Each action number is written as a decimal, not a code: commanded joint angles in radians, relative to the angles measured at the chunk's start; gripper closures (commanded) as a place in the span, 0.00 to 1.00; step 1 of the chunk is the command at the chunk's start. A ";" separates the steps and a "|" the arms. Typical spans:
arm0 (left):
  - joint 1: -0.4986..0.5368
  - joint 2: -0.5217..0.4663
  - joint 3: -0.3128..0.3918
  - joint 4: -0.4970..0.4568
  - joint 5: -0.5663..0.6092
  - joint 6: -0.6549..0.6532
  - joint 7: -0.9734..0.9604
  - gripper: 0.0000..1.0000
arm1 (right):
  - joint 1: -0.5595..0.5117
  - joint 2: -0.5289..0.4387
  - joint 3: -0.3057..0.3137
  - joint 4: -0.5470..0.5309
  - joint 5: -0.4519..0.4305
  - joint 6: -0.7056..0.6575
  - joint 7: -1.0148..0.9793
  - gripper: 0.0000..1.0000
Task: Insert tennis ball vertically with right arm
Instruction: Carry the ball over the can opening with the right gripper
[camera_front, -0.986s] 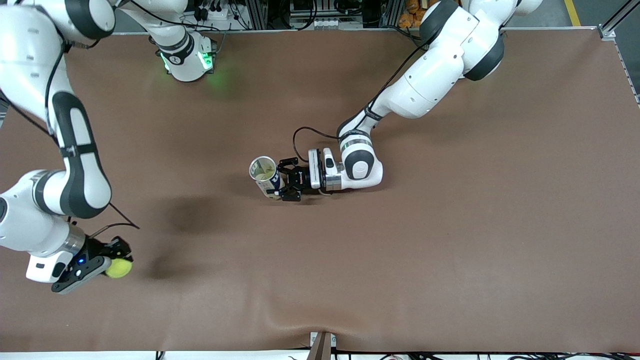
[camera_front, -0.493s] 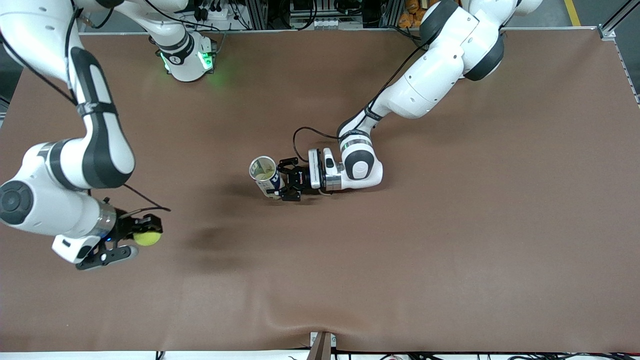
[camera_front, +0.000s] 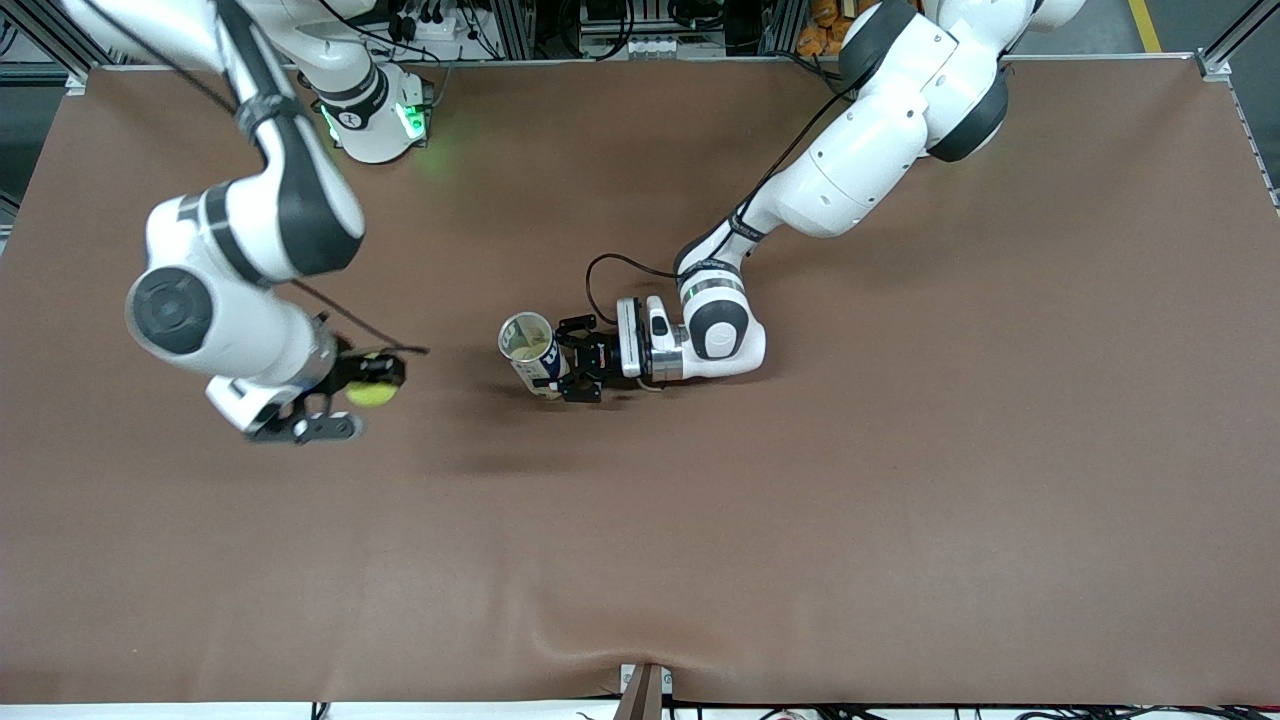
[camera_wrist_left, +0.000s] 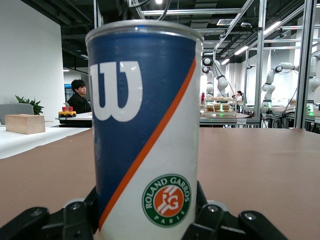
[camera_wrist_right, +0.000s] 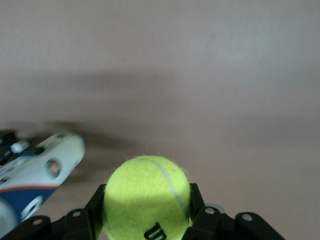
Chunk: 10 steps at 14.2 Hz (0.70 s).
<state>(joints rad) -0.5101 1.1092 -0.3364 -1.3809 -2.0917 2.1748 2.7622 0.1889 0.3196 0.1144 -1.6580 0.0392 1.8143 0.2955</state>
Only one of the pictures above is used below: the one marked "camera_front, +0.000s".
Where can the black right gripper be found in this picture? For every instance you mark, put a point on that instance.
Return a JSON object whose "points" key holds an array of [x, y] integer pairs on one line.
{"points": [[347, 368]]}

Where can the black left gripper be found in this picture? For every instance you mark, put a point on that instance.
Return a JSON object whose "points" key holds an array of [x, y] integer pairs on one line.
{"points": [[601, 357]]}

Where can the yellow tennis ball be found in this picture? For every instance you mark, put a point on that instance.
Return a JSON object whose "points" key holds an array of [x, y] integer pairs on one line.
{"points": [[372, 396]]}

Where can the blue white tennis ball can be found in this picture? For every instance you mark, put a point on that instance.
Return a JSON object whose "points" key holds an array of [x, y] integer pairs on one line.
{"points": [[545, 372]]}

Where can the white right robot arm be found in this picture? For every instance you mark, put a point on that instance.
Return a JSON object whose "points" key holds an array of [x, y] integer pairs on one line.
{"points": [[250, 220]]}

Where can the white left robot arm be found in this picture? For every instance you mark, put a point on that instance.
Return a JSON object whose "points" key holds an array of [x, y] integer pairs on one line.
{"points": [[860, 160]]}

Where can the white connector block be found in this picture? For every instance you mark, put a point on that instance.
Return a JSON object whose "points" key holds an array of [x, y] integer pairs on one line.
{"points": [[650, 46]]}

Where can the white power strip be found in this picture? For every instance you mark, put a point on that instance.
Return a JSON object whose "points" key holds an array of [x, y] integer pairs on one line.
{"points": [[435, 25]]}

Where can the bag of orange buns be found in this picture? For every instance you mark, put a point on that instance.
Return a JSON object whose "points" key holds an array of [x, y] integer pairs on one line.
{"points": [[822, 30]]}

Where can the metal table edge bracket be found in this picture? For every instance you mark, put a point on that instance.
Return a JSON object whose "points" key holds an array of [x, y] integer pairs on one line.
{"points": [[645, 695]]}

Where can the metal corner bracket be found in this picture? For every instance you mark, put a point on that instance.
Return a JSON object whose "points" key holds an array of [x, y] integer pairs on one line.
{"points": [[76, 83], [1215, 68]]}

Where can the aluminium frame profile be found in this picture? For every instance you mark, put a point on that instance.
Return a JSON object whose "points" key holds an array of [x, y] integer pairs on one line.
{"points": [[60, 45], [1240, 30]]}

